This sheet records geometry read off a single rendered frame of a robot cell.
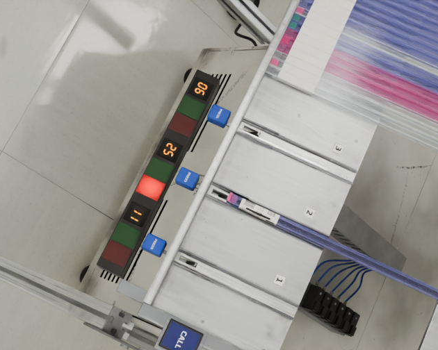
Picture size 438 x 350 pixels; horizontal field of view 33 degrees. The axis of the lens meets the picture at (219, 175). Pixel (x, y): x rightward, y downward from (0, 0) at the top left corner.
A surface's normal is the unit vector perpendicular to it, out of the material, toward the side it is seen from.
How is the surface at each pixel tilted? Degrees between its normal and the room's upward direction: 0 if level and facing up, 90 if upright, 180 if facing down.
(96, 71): 0
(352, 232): 0
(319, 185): 43
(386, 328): 0
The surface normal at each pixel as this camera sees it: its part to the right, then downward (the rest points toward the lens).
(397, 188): 0.65, 0.11
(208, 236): 0.04, -0.25
